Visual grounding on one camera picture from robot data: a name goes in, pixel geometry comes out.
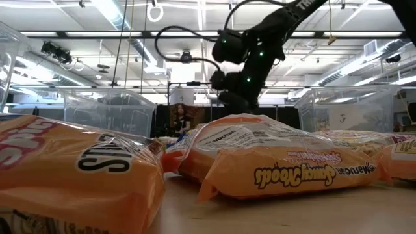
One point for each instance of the orange Saucy Noods noodle pack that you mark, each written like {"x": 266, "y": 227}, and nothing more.
{"x": 276, "y": 162}
{"x": 65, "y": 195}

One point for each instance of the blue Maruchan ramen pack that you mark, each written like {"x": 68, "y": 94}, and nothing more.
{"x": 357, "y": 143}

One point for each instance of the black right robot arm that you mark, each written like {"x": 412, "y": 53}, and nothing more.
{"x": 279, "y": 22}

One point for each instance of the orange Maruchan ramen pack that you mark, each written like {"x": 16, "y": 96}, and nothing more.
{"x": 399, "y": 165}

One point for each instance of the white background box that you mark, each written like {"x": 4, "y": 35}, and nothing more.
{"x": 182, "y": 97}

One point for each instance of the seated person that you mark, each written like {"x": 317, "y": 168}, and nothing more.
{"x": 183, "y": 125}

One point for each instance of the white paper label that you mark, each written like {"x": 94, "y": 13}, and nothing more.
{"x": 342, "y": 119}

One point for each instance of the clear bin with paper label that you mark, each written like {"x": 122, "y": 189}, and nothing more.
{"x": 357, "y": 104}

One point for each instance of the clear plastic bin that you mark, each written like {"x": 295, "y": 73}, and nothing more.
{"x": 107, "y": 113}
{"x": 6, "y": 65}

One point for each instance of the white air vent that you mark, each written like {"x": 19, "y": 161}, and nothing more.
{"x": 370, "y": 48}

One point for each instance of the black ceiling speaker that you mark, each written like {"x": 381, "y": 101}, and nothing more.
{"x": 394, "y": 58}

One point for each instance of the black ceiling device cluster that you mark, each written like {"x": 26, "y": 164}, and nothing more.
{"x": 57, "y": 52}

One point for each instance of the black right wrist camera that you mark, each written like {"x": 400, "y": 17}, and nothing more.
{"x": 218, "y": 80}

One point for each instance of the round black ceiling camera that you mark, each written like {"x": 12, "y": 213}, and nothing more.
{"x": 186, "y": 57}

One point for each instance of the black overhead frame beam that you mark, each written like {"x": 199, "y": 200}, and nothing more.
{"x": 61, "y": 34}

